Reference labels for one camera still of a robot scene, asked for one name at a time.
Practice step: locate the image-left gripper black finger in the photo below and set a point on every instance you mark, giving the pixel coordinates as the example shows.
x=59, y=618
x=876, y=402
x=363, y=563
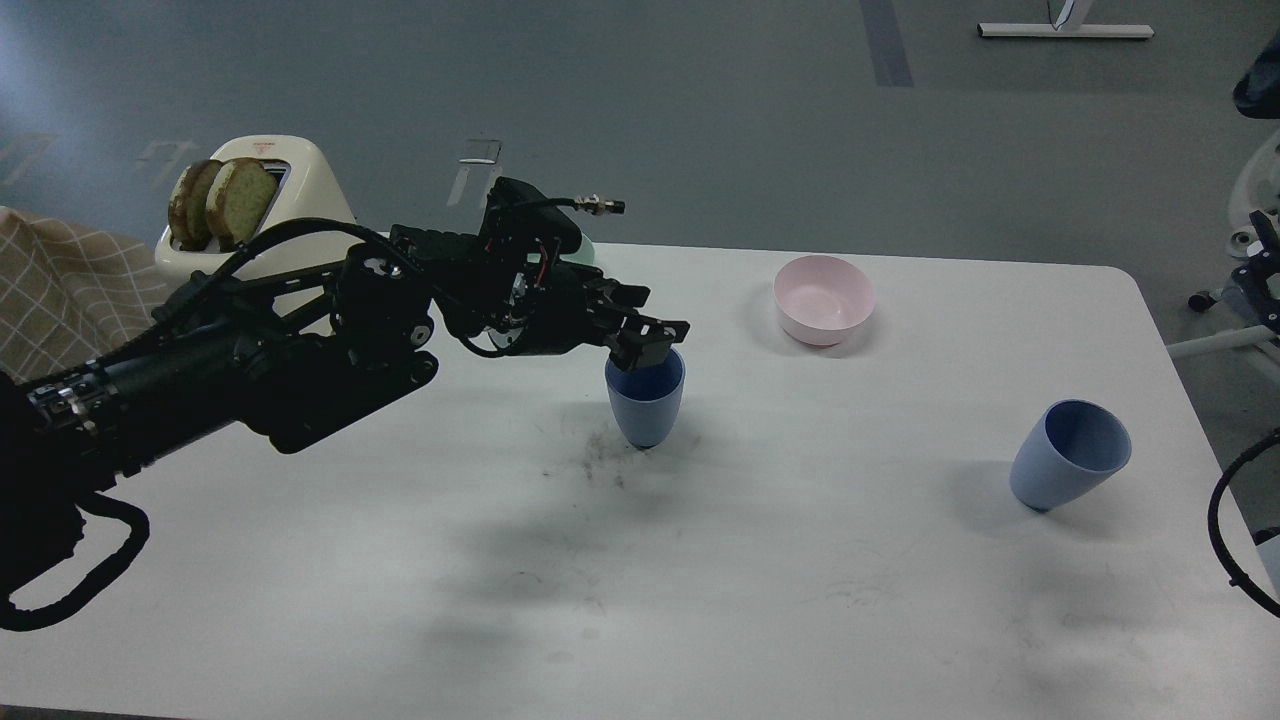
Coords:
x=610, y=292
x=642, y=342

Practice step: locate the black Robotiq gripper body image-left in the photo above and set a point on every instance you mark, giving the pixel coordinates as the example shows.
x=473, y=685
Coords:
x=573, y=307

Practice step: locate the blue cup starting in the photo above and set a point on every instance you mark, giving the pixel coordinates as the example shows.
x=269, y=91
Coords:
x=645, y=403
x=1073, y=448

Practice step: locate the black robot arm image-left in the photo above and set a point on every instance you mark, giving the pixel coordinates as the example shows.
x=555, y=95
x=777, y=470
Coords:
x=307, y=328

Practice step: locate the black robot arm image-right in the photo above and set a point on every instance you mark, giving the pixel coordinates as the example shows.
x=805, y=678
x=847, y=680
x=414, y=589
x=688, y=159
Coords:
x=1224, y=550

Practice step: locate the green bowl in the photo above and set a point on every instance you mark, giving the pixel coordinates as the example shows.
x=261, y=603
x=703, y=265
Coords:
x=586, y=255

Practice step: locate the pink bowl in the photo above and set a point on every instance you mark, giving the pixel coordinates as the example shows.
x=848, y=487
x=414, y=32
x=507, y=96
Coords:
x=821, y=300

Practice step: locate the cream toaster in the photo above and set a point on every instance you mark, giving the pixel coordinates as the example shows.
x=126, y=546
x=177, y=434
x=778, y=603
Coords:
x=307, y=188

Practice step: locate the toast slice right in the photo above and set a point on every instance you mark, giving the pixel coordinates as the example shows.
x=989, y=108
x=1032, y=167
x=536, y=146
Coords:
x=239, y=197

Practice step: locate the toast slice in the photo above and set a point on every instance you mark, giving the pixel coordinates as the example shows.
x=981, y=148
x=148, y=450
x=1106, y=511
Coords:
x=187, y=223
x=239, y=197

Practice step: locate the toast slice left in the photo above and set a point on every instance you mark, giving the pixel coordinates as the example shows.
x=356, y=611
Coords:
x=187, y=223

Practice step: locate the beige checkered cloth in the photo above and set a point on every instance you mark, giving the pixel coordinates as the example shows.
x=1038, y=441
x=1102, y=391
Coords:
x=70, y=293

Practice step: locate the white desk leg base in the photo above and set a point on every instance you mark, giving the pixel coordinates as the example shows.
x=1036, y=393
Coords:
x=1069, y=23

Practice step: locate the white office chair base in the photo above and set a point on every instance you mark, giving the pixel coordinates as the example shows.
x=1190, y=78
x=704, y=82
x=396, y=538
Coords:
x=1251, y=289

